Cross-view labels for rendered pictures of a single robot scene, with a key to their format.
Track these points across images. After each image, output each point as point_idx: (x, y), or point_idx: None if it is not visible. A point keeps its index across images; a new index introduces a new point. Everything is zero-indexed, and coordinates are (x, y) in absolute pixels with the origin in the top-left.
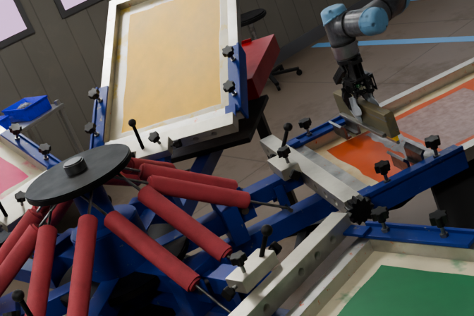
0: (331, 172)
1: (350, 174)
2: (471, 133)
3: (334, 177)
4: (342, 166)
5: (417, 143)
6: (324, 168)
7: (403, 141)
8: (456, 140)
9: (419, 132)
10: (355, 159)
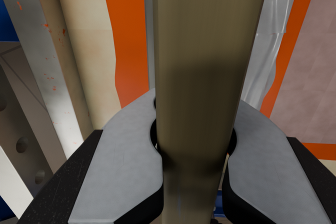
0: (34, 68)
1: (75, 117)
2: (334, 137)
3: (22, 183)
4: None
5: (263, 85)
6: (16, 28)
7: (262, 41)
8: (303, 132)
9: (324, 26)
10: None
